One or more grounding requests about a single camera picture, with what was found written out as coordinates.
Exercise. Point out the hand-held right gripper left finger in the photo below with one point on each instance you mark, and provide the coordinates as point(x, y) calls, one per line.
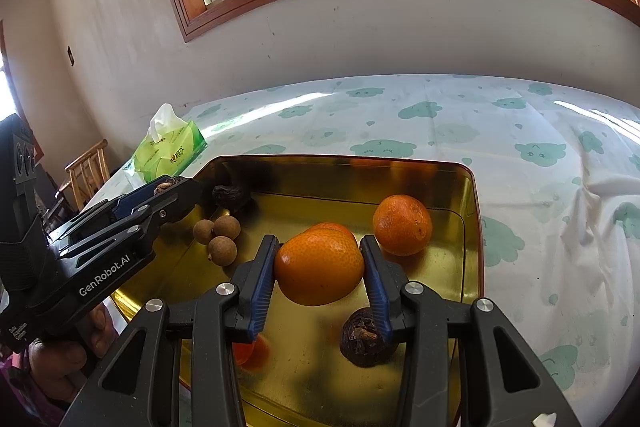
point(262, 287)

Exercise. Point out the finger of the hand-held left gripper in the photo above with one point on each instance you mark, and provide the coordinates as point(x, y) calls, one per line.
point(175, 202)
point(135, 201)

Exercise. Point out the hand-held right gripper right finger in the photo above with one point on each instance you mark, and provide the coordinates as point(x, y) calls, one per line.
point(375, 292)

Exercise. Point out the brown longan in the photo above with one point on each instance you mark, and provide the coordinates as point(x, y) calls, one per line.
point(222, 250)
point(227, 227)
point(204, 232)

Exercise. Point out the orange mandarin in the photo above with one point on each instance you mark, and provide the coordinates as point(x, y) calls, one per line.
point(402, 224)
point(335, 227)
point(320, 269)

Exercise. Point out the red cherry tomato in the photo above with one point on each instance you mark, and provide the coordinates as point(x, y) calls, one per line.
point(255, 354)

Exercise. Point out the red gold metal tin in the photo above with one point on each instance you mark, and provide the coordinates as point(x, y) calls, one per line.
point(310, 202)

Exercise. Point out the person's left forearm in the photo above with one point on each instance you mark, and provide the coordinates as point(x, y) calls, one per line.
point(20, 397)

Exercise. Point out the person's left hand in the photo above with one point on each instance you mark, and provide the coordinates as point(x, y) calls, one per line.
point(55, 357)

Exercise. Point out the green tissue box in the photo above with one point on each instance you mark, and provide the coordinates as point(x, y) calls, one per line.
point(170, 152)

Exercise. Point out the wooden bamboo chair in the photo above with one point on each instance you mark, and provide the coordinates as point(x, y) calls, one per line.
point(87, 172)

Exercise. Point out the dark wall switch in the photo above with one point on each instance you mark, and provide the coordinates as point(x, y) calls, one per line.
point(70, 55)

